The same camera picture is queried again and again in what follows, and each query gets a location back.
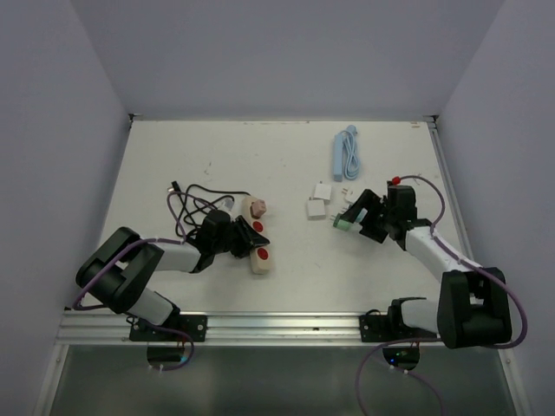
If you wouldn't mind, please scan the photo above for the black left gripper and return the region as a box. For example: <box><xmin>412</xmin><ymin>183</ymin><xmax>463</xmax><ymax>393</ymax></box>
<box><xmin>212</xmin><ymin>216</ymin><xmax>268</xmax><ymax>258</ymax></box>

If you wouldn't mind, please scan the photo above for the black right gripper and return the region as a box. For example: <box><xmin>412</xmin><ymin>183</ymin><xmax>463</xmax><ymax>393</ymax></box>
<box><xmin>340</xmin><ymin>190</ymin><xmax>395</xmax><ymax>244</ymax></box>

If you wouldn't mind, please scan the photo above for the beige power strip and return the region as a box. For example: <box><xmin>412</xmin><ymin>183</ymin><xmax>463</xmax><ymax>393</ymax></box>
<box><xmin>241</xmin><ymin>196</ymin><xmax>273</xmax><ymax>275</ymax></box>

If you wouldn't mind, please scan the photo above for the pink charger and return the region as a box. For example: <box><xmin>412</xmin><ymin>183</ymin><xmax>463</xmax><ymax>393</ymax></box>
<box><xmin>249</xmin><ymin>199</ymin><xmax>266</xmax><ymax>218</ymax></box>

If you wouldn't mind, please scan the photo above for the green plug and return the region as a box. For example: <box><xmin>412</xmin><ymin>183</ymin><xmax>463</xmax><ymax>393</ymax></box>
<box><xmin>330</xmin><ymin>213</ymin><xmax>360</xmax><ymax>231</ymax></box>

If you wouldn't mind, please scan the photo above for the white plug adapter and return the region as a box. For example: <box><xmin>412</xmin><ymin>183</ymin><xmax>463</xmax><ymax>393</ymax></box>
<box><xmin>341</xmin><ymin>186</ymin><xmax>359</xmax><ymax>205</ymax></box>

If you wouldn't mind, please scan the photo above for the teal usb charger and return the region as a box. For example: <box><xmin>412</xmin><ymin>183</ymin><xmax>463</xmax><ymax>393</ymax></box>
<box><xmin>355</xmin><ymin>208</ymin><xmax>368</xmax><ymax>223</ymax></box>

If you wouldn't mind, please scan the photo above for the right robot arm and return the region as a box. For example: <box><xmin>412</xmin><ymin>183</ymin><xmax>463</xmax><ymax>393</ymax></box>
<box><xmin>334</xmin><ymin>181</ymin><xmax>513</xmax><ymax>349</ymax></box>

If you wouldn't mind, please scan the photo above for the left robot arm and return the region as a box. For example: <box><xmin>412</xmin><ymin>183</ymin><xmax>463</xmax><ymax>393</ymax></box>
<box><xmin>73</xmin><ymin>210</ymin><xmax>270</xmax><ymax>341</ymax></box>

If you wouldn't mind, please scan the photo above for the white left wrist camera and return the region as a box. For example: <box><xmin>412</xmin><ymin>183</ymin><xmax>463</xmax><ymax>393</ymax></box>
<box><xmin>218</xmin><ymin>197</ymin><xmax>235</xmax><ymax>213</ymax></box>

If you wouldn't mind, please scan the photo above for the black power strip cable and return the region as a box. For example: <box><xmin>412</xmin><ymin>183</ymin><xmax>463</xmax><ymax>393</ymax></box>
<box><xmin>166</xmin><ymin>180</ymin><xmax>255</xmax><ymax>237</ymax></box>

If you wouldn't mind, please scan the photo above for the aluminium front rail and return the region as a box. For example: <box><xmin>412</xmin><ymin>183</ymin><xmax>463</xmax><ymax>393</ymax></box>
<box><xmin>55</xmin><ymin>310</ymin><xmax>362</xmax><ymax>347</ymax></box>

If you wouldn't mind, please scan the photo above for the aluminium rail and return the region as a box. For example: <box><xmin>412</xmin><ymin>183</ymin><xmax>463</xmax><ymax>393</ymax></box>
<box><xmin>425</xmin><ymin>116</ymin><xmax>473</xmax><ymax>259</ymax></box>
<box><xmin>55</xmin><ymin>310</ymin><xmax>362</xmax><ymax>347</ymax></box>

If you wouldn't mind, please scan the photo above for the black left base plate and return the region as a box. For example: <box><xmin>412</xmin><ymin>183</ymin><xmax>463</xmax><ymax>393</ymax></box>
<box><xmin>126</xmin><ymin>315</ymin><xmax>207</xmax><ymax>342</ymax></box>

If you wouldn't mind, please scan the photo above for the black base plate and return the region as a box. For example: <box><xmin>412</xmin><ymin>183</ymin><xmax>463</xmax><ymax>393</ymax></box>
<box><xmin>126</xmin><ymin>315</ymin><xmax>207</xmax><ymax>342</ymax></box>
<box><xmin>358</xmin><ymin>307</ymin><xmax>437</xmax><ymax>343</ymax></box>

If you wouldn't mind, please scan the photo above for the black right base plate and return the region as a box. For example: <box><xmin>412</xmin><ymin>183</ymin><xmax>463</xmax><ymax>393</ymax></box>
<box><xmin>358</xmin><ymin>307</ymin><xmax>437</xmax><ymax>343</ymax></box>

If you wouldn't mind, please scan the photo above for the aluminium right side rail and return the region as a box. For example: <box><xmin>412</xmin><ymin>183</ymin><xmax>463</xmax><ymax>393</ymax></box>
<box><xmin>425</xmin><ymin>116</ymin><xmax>473</xmax><ymax>259</ymax></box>

